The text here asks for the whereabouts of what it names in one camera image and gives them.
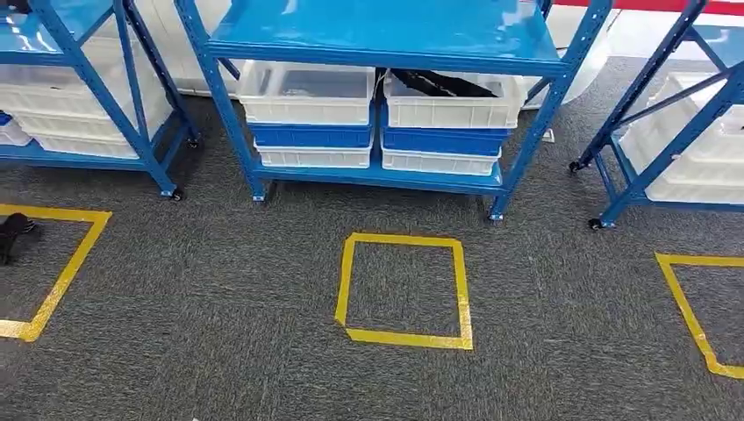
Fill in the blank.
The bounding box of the low white plastic bin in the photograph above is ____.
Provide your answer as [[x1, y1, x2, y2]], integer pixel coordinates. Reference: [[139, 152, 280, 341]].
[[254, 142, 373, 169], [380, 145, 502, 176]]

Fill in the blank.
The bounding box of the tall white plastic bin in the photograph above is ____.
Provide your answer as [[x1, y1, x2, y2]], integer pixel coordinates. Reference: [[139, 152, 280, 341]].
[[383, 69, 527, 130], [237, 60, 377, 126]]

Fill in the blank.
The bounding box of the yellow floor tape square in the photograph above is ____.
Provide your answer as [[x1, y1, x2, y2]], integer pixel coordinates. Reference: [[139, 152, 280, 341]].
[[335, 232, 475, 352]]

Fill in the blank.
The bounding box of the blue rack with blue bins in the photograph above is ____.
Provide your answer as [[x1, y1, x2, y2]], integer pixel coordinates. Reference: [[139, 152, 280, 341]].
[[174, 0, 614, 225]]

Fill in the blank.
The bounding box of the blue metal rack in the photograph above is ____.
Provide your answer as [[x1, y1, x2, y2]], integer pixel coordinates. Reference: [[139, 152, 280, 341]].
[[569, 0, 744, 232], [0, 0, 202, 203]]

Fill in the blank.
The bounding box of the large white plastic bin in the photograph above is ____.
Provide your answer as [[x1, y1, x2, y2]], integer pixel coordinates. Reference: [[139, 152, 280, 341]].
[[11, 110, 175, 161], [0, 34, 173, 126]]

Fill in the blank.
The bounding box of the white plastic crate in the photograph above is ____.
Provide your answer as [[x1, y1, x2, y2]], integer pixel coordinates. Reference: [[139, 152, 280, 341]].
[[647, 72, 744, 135], [619, 122, 744, 204]]

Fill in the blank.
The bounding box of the red barrier belt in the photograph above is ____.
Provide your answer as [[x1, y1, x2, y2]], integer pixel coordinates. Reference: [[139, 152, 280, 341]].
[[552, 0, 744, 17]]

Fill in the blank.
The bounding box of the black robot foot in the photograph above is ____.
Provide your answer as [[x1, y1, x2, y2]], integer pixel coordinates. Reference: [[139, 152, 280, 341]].
[[0, 211, 42, 267]]

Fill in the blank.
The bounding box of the small white plastic bin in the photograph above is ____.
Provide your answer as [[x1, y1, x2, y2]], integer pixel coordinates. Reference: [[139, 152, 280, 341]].
[[0, 118, 33, 147]]

